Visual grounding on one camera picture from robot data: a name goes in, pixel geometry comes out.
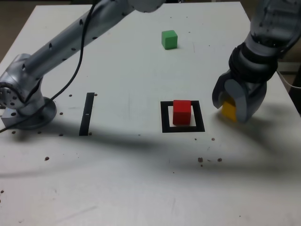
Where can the yellow cube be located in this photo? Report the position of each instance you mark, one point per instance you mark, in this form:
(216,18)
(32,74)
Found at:
(229,110)

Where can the green cube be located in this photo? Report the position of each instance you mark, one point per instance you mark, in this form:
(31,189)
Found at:
(169,40)

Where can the red cube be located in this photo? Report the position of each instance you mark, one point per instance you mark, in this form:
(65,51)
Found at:
(181,113)

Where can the black tape strip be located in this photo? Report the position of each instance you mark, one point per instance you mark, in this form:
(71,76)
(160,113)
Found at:
(85,117)

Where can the black tape square outline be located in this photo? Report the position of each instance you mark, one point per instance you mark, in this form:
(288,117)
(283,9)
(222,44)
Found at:
(164,117)

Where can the black background box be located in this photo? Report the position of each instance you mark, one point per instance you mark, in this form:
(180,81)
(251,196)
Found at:
(290,67)

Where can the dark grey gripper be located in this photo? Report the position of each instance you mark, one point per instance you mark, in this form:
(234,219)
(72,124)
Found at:
(257,86)

